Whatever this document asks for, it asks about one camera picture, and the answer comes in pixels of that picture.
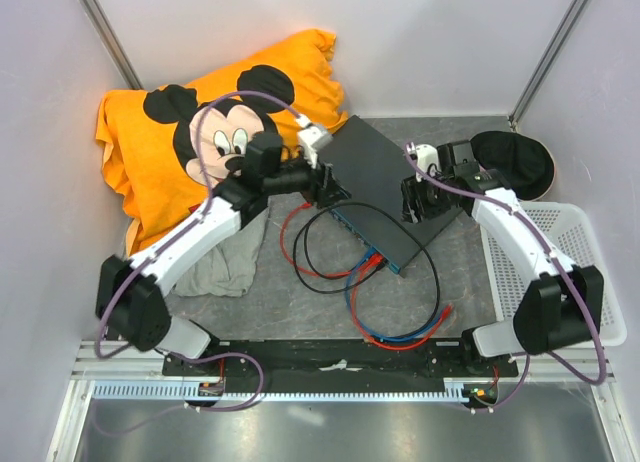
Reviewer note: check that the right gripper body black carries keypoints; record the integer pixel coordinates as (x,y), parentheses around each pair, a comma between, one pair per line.
(431,198)

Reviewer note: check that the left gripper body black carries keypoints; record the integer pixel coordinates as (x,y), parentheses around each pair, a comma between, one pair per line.
(316,192)

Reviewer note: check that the dark grey network switch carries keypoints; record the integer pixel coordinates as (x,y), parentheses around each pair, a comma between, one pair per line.
(370,167)

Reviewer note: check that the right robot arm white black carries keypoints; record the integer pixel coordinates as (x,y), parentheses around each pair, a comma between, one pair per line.
(562,302)

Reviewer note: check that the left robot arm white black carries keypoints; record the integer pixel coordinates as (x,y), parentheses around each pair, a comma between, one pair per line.
(131,293)

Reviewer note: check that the black cap with beige brim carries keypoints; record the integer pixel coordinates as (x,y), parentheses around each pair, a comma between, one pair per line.
(525,163)

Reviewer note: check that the grey crumpled cloth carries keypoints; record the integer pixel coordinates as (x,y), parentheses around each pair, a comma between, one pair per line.
(227,270)

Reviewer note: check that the orange Mickey Mouse pillow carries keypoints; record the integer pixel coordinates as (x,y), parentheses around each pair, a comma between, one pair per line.
(162,149)

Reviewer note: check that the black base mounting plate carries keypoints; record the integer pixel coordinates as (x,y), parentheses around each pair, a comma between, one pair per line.
(347,365)

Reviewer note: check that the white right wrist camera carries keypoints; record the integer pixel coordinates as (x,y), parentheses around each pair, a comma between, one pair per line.
(424,159)

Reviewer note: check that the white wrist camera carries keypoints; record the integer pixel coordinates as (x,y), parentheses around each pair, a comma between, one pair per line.
(311,138)
(424,159)

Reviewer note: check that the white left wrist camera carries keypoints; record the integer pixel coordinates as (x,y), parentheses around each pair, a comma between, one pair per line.
(311,138)

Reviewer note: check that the white slotted cable duct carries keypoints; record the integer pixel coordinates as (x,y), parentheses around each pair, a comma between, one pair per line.
(196,391)

